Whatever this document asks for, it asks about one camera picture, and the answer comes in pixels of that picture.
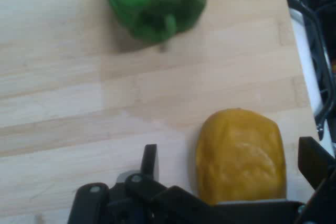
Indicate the yellow-brown potato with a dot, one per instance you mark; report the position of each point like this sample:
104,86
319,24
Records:
240,155

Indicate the green bell pepper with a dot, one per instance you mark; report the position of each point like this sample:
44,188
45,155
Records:
155,1

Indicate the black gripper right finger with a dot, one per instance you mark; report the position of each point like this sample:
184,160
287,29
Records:
315,161

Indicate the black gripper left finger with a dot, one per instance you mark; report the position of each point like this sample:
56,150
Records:
147,190

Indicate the wooden cutting board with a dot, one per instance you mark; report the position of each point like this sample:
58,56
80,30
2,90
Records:
78,90

